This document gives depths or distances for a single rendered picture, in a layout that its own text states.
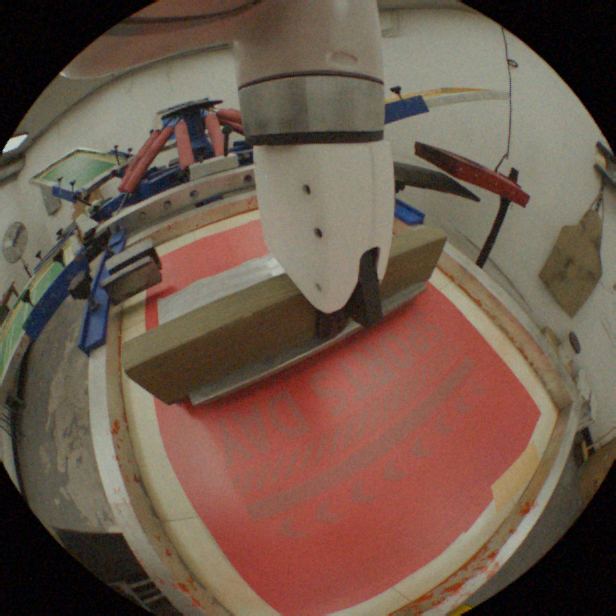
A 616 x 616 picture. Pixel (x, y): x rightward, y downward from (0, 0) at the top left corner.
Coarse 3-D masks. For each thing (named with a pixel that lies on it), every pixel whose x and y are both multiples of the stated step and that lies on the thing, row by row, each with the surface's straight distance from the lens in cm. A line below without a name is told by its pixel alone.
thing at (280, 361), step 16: (416, 288) 29; (384, 304) 26; (400, 304) 27; (352, 320) 23; (336, 336) 22; (288, 352) 21; (304, 352) 21; (256, 368) 21; (272, 368) 20; (208, 384) 21; (224, 384) 21; (240, 384) 20; (192, 400) 21; (208, 400) 21
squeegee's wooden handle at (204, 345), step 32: (416, 256) 25; (256, 288) 17; (288, 288) 17; (384, 288) 24; (192, 320) 17; (224, 320) 16; (256, 320) 16; (288, 320) 18; (128, 352) 18; (160, 352) 17; (192, 352) 17; (224, 352) 18; (256, 352) 19; (160, 384) 20; (192, 384) 21
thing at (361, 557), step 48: (240, 240) 43; (192, 432) 24; (192, 480) 24; (240, 528) 23; (336, 528) 23; (384, 528) 24; (432, 528) 26; (288, 576) 25; (336, 576) 25; (384, 576) 27
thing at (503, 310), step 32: (256, 192) 55; (160, 224) 54; (192, 224) 52; (416, 224) 45; (448, 256) 40; (480, 288) 39; (512, 320) 38; (96, 352) 33; (544, 352) 40; (96, 384) 30; (544, 384) 43; (96, 416) 29; (576, 416) 45; (96, 448) 28; (128, 448) 28; (128, 480) 26; (544, 480) 35; (128, 512) 26; (512, 512) 34; (160, 544) 26; (512, 544) 32; (160, 576) 27; (192, 576) 28; (480, 576) 31; (192, 608) 28; (224, 608) 31; (416, 608) 31; (448, 608) 32
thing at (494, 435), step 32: (256, 224) 47; (448, 320) 33; (480, 352) 33; (512, 384) 35; (480, 416) 29; (512, 416) 34; (448, 448) 26; (480, 448) 29; (512, 448) 33; (448, 480) 26; (480, 480) 29; (448, 512) 27; (480, 512) 30
